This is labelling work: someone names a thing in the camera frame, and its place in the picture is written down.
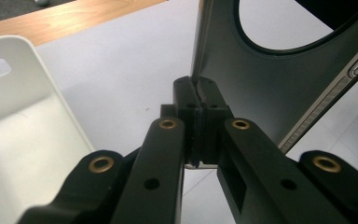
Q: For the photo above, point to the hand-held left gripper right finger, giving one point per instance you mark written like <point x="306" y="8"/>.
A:
<point x="213" y="130"/>

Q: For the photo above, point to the white plastic storage bin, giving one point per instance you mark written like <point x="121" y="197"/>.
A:
<point x="28" y="140"/>

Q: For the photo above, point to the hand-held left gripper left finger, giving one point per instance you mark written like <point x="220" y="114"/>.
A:
<point x="185" y="102"/>

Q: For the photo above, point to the white table cover sheet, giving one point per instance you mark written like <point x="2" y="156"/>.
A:
<point x="121" y="77"/>

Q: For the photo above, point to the dark phone case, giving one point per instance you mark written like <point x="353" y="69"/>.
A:
<point x="261" y="87"/>

